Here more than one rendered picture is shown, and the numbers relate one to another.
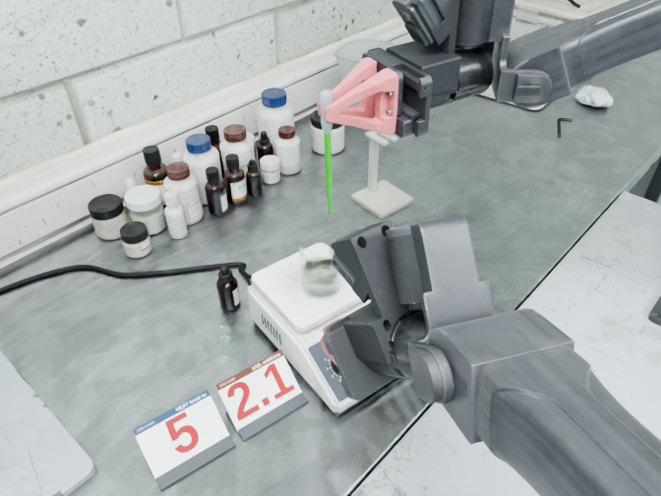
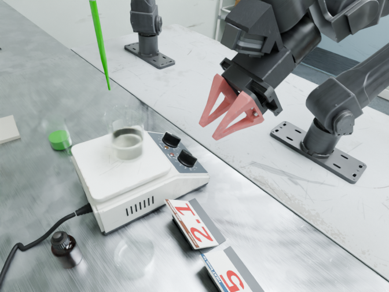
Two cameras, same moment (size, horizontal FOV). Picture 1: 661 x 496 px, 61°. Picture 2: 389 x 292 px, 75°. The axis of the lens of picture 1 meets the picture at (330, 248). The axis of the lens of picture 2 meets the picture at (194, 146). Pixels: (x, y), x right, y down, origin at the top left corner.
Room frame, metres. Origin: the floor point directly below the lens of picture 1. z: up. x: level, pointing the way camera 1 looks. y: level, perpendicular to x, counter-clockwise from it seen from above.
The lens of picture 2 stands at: (0.42, 0.29, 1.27)
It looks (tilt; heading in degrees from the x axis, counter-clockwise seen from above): 43 degrees down; 269
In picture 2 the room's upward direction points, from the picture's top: 6 degrees clockwise
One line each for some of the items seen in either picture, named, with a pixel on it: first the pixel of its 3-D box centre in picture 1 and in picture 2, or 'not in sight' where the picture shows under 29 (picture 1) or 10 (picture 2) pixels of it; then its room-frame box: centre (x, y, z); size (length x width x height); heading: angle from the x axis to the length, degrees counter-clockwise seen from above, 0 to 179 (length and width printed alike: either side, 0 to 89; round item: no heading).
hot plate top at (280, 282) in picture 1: (312, 283); (120, 158); (0.53, 0.02, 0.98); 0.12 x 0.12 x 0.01; 37
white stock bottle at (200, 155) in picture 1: (203, 167); not in sight; (0.85, 0.22, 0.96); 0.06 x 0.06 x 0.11
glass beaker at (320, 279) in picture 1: (320, 267); (128, 134); (0.51, 0.01, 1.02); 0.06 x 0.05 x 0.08; 164
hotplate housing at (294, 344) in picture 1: (324, 319); (138, 171); (0.51, 0.01, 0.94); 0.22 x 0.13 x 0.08; 37
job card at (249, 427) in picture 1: (262, 393); (194, 220); (0.41, 0.08, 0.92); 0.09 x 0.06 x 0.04; 125
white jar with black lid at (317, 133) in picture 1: (328, 131); not in sight; (1.02, 0.00, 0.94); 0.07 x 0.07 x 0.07
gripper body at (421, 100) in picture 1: (415, 86); not in sight; (0.59, -0.10, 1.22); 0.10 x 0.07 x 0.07; 29
